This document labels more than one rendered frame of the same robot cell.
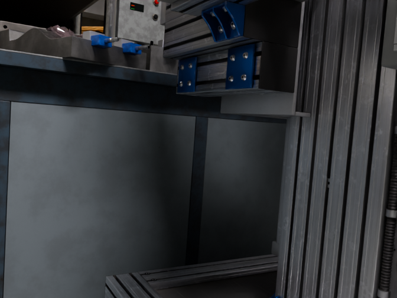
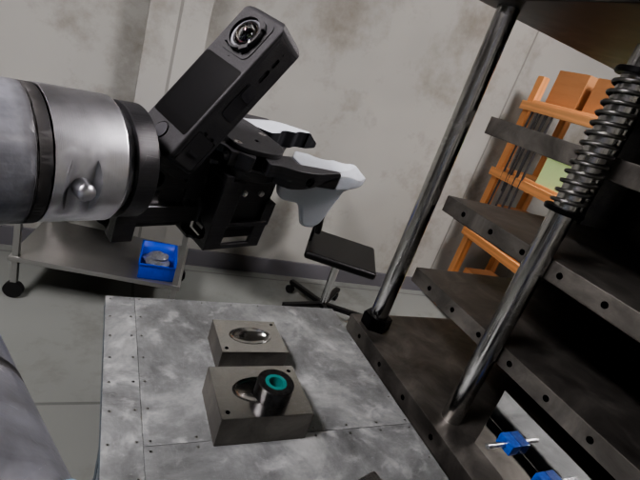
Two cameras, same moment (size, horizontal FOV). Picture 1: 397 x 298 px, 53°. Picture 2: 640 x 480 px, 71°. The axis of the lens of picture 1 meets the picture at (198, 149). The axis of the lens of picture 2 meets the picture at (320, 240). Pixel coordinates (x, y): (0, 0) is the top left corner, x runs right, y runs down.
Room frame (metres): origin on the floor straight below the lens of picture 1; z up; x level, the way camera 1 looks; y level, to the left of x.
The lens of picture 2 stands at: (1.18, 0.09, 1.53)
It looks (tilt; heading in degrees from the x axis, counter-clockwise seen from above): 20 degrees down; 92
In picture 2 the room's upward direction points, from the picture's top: 19 degrees clockwise
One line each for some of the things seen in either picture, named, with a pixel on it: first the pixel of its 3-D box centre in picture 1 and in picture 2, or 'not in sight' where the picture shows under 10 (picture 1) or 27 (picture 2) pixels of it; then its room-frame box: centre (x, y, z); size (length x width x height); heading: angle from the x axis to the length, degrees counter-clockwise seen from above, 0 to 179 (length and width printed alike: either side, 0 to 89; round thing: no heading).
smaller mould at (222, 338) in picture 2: not in sight; (247, 345); (1.05, 1.06, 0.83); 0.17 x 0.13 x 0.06; 32
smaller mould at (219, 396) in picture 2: not in sight; (256, 402); (1.14, 0.87, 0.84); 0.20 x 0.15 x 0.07; 32
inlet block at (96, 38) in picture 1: (103, 41); not in sight; (1.11, 0.28, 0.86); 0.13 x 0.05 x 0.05; 49
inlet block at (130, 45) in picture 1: (133, 48); not in sight; (1.19, 0.21, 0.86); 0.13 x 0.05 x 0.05; 49
